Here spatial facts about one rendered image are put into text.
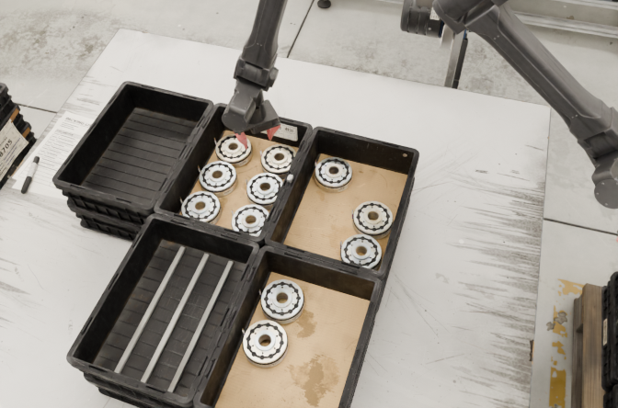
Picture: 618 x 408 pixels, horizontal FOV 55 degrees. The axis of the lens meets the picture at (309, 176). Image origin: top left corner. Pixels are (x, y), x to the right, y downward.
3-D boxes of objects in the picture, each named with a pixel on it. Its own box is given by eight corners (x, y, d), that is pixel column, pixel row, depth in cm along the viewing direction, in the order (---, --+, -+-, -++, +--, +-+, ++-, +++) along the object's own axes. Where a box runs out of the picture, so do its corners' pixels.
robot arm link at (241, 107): (280, 65, 124) (242, 50, 124) (262, 104, 118) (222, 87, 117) (269, 100, 134) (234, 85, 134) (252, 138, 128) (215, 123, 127)
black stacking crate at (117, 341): (161, 236, 158) (151, 213, 149) (265, 267, 152) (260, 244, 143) (82, 379, 136) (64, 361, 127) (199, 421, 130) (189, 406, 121)
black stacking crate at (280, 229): (315, 152, 174) (314, 126, 165) (415, 176, 168) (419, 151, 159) (267, 266, 152) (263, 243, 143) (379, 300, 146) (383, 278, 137)
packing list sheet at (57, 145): (61, 110, 202) (60, 109, 202) (121, 124, 198) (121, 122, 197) (5, 186, 184) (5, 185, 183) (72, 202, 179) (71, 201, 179)
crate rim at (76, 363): (153, 216, 151) (150, 211, 149) (262, 248, 144) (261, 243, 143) (66, 365, 128) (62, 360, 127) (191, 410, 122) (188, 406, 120)
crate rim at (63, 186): (126, 85, 180) (124, 79, 178) (217, 107, 173) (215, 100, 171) (51, 187, 157) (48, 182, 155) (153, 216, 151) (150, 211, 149)
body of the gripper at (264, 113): (280, 122, 138) (278, 100, 132) (238, 137, 136) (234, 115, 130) (268, 104, 142) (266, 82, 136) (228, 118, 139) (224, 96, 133)
